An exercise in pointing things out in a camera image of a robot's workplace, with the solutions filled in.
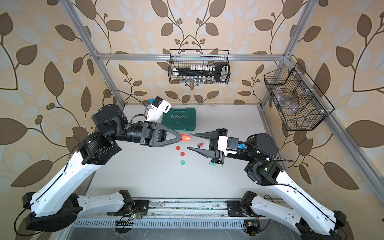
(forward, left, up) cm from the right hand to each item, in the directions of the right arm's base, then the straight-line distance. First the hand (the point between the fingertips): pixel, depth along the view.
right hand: (189, 137), depth 43 cm
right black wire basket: (+27, -54, -16) cm, 63 cm away
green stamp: (+12, -11, -49) cm, 51 cm away
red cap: (+24, +11, -49) cm, 55 cm away
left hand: (-2, +4, +3) cm, 5 cm away
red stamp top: (+25, -4, -48) cm, 54 cm away
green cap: (+14, +8, -50) cm, 52 cm away
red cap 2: (+19, +8, -49) cm, 53 cm away
